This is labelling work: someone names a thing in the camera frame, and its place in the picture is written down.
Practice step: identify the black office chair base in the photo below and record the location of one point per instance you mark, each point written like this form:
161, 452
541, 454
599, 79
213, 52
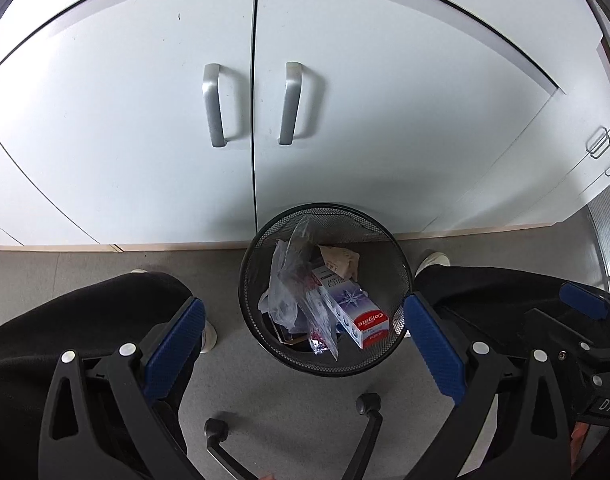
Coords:
365, 430

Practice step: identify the purple white toothpaste box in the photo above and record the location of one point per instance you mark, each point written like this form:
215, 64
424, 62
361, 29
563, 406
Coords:
357, 310

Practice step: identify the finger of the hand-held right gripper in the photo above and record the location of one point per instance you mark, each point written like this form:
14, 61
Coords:
582, 300

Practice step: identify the white drawer unit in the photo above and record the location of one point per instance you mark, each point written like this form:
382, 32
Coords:
550, 175

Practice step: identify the thin clear plastic bag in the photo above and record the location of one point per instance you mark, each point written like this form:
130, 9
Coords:
320, 325

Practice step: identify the white cabinet door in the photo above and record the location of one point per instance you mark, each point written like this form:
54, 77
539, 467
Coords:
110, 135
385, 110

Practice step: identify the person's white shoe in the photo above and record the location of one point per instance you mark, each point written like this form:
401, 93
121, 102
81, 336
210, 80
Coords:
210, 335
432, 261

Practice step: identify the person's right white shoe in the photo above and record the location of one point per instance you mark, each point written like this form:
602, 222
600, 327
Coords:
432, 261

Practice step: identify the beige paper bag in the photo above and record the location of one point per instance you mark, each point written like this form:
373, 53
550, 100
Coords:
342, 260

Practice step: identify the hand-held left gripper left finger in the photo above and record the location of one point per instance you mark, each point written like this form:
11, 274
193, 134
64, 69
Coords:
177, 345

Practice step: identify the person's left white shoe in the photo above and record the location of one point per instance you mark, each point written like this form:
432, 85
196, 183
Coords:
210, 335

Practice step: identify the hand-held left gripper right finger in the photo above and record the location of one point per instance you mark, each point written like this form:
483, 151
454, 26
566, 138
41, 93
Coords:
432, 345

